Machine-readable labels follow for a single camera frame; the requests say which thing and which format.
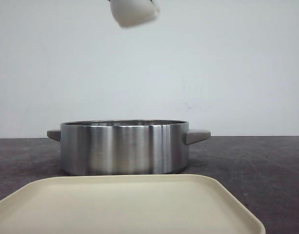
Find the panda bun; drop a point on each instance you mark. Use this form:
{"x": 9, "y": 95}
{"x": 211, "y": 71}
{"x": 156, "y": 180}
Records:
{"x": 130, "y": 13}

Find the stainless steel steamer pot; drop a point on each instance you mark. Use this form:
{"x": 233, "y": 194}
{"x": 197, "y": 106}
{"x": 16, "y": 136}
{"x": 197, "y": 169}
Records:
{"x": 125, "y": 147}

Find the beige plastic tray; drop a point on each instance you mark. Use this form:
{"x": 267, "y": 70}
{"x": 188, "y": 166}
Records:
{"x": 124, "y": 204}

